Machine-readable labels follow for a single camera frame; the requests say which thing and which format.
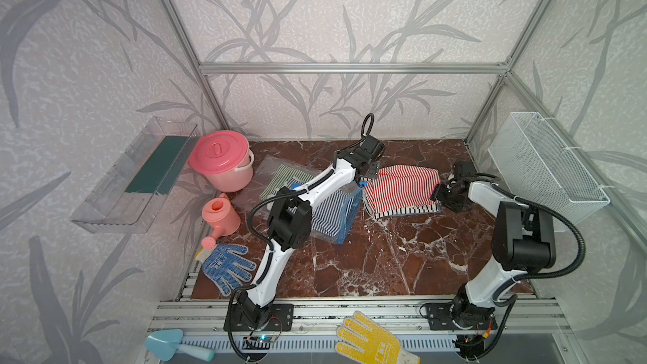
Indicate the pink bucket with lid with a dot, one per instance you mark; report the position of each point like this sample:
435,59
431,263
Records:
225,159

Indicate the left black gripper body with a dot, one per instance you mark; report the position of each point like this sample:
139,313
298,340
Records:
373,171

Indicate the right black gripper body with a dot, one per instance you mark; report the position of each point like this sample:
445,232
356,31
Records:
447,196

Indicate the clear plastic vacuum bag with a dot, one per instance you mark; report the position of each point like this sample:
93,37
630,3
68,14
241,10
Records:
286,218

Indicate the black white striped garment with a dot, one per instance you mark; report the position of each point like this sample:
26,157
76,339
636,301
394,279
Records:
409,211

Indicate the pink watering can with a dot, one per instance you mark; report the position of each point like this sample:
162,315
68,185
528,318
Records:
223,219

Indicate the white wire mesh basket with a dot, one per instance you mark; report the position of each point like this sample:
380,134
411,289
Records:
536,164

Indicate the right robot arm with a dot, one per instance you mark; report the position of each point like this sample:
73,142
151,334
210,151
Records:
523,244

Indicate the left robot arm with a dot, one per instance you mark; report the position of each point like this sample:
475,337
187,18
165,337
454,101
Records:
256,297

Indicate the clear acrylic wall shelf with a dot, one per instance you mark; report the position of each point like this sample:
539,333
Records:
130,196

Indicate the red white striped garment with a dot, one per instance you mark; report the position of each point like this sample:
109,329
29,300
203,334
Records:
400,186

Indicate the yellow dotted work glove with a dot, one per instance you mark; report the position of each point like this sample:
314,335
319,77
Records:
364,341

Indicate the blue white striped garment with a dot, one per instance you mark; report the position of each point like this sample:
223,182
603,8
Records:
334,217

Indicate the blue dotted work glove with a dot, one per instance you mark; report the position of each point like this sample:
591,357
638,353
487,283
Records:
228,268

